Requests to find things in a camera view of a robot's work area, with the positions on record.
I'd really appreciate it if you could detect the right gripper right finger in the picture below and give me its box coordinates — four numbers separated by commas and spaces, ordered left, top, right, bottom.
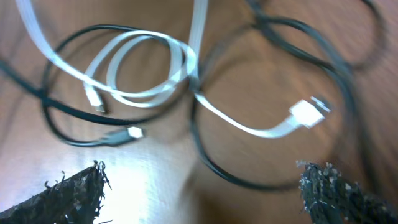
296, 161, 397, 223

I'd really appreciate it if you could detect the black usb cable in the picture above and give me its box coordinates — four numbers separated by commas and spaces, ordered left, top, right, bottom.
0, 0, 389, 192

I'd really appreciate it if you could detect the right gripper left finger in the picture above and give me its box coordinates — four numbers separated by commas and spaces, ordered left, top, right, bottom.
1, 161, 110, 224

